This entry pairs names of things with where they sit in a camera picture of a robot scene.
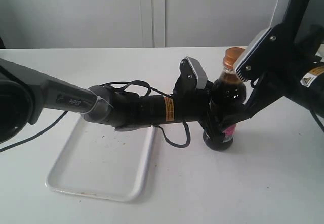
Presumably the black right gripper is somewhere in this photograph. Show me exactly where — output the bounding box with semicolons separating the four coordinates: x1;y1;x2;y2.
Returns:
242;24;319;120

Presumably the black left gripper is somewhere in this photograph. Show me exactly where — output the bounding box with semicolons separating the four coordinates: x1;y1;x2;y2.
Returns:
173;82;247;138

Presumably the soy sauce bottle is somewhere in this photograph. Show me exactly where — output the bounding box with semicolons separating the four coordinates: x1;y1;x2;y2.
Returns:
203;47;246;151

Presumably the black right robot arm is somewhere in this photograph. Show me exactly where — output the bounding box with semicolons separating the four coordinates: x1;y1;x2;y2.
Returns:
234;23;323;129

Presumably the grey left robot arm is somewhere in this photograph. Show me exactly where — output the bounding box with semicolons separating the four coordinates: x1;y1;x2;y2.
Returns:
1;57;246;142

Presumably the dark panel in background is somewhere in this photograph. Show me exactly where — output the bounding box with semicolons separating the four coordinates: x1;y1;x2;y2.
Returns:
269;0;310;33

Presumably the white plastic tray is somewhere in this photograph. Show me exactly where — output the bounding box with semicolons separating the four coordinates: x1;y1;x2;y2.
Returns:
46;118;156;202

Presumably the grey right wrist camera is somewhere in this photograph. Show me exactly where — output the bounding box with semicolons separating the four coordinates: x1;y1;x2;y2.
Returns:
233;27;273;82

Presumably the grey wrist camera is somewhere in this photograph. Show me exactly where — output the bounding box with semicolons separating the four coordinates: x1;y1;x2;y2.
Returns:
233;27;273;82
173;56;208;95

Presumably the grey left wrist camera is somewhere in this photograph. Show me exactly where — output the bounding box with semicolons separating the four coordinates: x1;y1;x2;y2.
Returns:
173;56;208;95

